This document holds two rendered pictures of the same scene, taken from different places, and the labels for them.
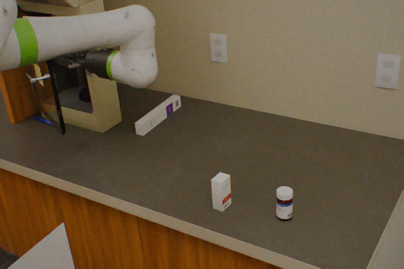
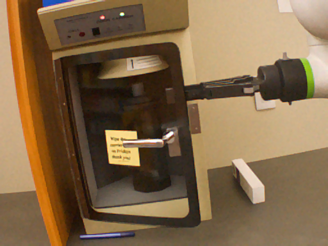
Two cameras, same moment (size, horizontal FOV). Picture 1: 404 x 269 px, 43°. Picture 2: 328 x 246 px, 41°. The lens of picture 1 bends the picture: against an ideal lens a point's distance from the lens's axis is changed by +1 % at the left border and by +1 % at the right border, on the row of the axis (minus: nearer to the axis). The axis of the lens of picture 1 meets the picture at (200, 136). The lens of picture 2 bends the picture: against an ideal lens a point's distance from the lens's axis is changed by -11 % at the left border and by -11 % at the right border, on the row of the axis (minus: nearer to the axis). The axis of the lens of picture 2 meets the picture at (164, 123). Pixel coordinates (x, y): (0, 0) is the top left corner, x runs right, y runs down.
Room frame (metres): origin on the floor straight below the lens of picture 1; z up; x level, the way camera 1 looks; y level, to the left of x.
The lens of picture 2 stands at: (0.84, 1.04, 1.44)
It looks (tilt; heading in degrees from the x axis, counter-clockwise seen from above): 13 degrees down; 325
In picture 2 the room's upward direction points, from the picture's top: 8 degrees counter-clockwise
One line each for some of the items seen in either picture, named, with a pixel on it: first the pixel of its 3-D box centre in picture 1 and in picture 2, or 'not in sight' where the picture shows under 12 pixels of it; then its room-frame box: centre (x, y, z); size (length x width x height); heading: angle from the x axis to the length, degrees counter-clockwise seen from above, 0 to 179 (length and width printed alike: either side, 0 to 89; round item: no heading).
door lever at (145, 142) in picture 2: (35, 76); (148, 140); (1.64, 0.54, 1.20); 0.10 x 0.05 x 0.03; 29
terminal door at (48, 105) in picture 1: (39, 70); (123, 141); (1.72, 0.55, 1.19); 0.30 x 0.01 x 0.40; 29
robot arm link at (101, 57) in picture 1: (108, 62); (288, 78); (1.48, 0.26, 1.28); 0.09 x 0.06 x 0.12; 146
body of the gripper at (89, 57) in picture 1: (90, 60); (257, 84); (1.52, 0.32, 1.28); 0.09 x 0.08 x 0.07; 56
